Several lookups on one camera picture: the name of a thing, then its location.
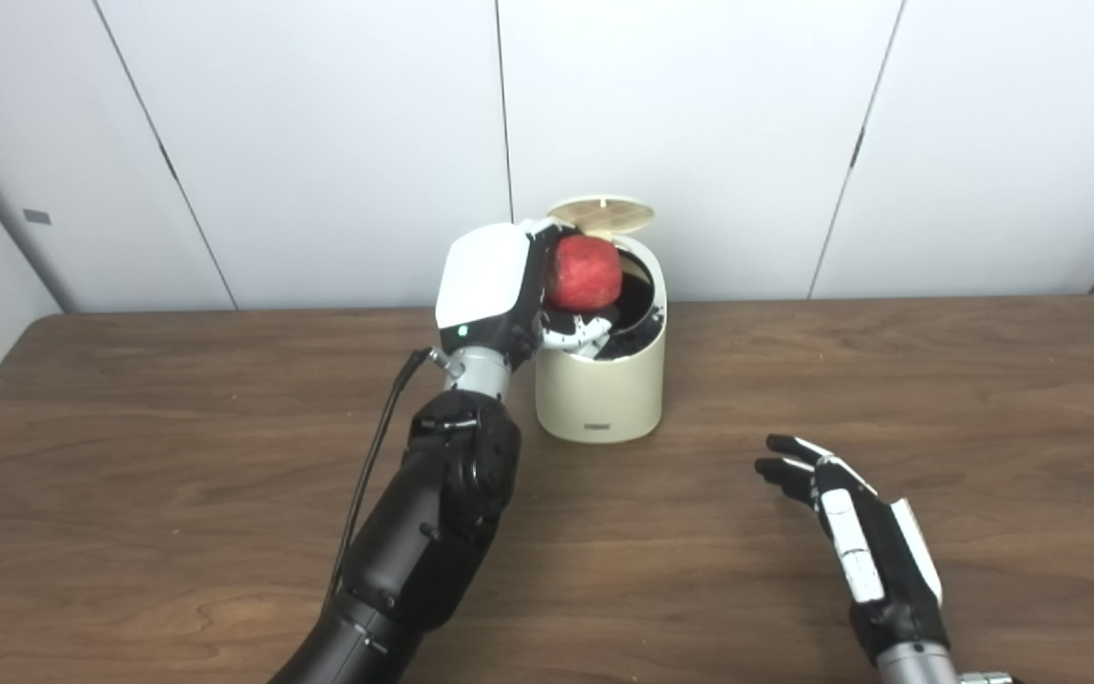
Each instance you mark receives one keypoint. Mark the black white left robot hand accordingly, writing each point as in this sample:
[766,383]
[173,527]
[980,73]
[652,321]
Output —
[485,280]

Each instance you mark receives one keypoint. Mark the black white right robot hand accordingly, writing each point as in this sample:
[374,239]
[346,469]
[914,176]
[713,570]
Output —
[889,560]

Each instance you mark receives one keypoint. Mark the red apple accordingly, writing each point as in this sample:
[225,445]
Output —
[585,271]

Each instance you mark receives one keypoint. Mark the cream round bin lid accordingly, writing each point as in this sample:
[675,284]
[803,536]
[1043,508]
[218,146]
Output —
[604,214]

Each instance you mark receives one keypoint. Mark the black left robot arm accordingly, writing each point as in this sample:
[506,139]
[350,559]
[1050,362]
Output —
[433,522]

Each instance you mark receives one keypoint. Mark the cream-colored bin body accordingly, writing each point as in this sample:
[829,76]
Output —
[599,394]

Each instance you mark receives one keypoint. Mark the small grey wall tag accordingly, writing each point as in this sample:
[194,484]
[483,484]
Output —
[37,217]

